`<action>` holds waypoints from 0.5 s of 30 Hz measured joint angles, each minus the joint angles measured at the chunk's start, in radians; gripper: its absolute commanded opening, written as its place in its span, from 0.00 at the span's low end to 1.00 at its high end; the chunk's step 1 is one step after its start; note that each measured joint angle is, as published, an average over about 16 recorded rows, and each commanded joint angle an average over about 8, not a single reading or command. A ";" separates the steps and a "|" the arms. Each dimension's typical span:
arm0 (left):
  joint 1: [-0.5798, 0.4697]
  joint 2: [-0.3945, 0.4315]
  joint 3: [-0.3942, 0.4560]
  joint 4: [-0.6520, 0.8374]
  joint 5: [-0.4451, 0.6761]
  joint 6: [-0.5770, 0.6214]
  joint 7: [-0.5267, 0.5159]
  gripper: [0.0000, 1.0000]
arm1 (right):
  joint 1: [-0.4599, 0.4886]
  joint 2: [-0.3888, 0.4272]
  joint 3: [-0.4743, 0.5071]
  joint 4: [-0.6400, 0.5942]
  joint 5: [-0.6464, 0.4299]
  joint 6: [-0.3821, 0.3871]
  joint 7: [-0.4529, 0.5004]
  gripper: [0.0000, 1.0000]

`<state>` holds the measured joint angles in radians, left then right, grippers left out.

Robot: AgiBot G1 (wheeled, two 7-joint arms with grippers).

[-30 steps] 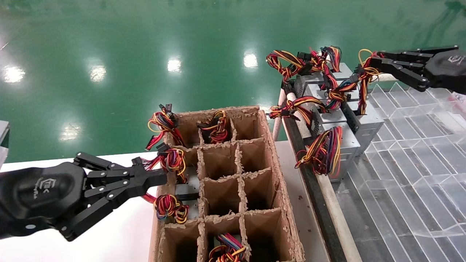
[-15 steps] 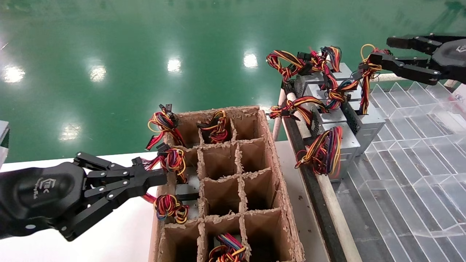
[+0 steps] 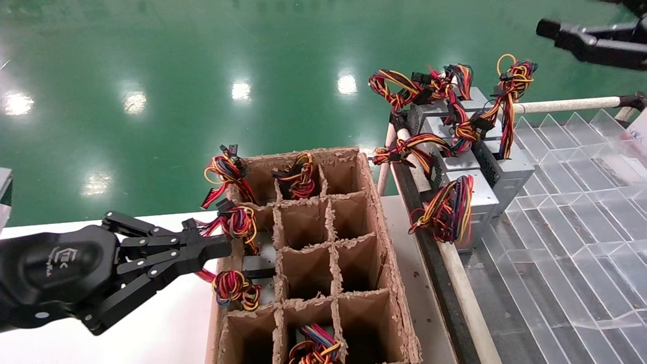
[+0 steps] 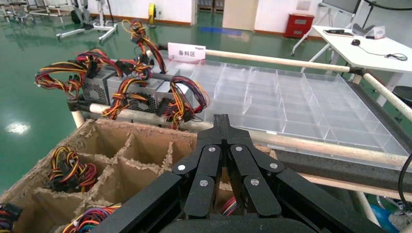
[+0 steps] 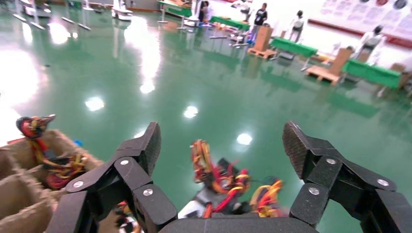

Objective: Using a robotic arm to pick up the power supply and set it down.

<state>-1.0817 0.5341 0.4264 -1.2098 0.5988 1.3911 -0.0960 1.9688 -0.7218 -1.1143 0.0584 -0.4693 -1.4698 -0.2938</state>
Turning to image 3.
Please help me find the white printed sheet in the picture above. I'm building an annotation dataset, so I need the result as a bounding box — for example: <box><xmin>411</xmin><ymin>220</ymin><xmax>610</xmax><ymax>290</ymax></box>
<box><xmin>628</xmin><ymin>110</ymin><xmax>647</xmax><ymax>152</ymax></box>

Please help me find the white rack leg tube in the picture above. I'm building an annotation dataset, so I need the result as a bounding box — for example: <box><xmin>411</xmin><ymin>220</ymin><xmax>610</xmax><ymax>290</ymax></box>
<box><xmin>377</xmin><ymin>123</ymin><xmax>400</xmax><ymax>198</ymax></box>

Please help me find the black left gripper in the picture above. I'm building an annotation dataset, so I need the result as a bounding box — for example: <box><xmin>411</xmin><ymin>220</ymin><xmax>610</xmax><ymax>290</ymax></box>
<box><xmin>0</xmin><ymin>225</ymin><xmax>233</xmax><ymax>336</ymax></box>

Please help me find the wire bundle second-row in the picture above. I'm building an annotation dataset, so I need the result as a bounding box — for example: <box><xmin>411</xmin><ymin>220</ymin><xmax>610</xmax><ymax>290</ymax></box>
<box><xmin>183</xmin><ymin>199</ymin><xmax>261</xmax><ymax>256</ymax></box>

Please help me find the clear acrylic divider tray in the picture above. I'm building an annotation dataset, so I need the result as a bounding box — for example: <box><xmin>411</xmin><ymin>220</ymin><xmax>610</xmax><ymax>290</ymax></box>
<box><xmin>463</xmin><ymin>109</ymin><xmax>647</xmax><ymax>364</ymax></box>

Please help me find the white padded rack bar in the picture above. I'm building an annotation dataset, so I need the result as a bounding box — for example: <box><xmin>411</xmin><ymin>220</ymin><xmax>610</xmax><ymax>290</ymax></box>
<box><xmin>516</xmin><ymin>96</ymin><xmax>625</xmax><ymax>116</ymax></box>

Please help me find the long white rack rail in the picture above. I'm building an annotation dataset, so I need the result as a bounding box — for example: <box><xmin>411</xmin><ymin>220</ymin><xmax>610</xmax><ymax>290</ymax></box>
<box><xmin>398</xmin><ymin>127</ymin><xmax>506</xmax><ymax>364</ymax></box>

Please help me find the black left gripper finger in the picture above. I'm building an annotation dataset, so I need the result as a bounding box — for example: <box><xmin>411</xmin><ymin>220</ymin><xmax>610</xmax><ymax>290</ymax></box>
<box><xmin>103</xmin><ymin>211</ymin><xmax>233</xmax><ymax>252</ymax></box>

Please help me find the wire bundle top-left cell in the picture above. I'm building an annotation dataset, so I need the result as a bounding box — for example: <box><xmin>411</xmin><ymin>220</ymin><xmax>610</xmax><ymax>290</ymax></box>
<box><xmin>201</xmin><ymin>144</ymin><xmax>259</xmax><ymax>209</ymax></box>

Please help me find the black pipe joint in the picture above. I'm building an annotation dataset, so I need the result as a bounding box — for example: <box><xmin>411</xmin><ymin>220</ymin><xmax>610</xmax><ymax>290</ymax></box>
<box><xmin>619</xmin><ymin>92</ymin><xmax>647</xmax><ymax>113</ymax></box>

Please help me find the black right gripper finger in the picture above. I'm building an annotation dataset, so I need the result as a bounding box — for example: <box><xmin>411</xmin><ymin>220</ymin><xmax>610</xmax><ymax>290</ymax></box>
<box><xmin>536</xmin><ymin>15</ymin><xmax>647</xmax><ymax>71</ymax></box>

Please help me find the brown cardboard divider box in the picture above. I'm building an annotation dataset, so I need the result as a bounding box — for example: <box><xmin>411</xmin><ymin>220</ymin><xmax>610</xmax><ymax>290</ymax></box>
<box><xmin>206</xmin><ymin>147</ymin><xmax>424</xmax><ymax>364</ymax></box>

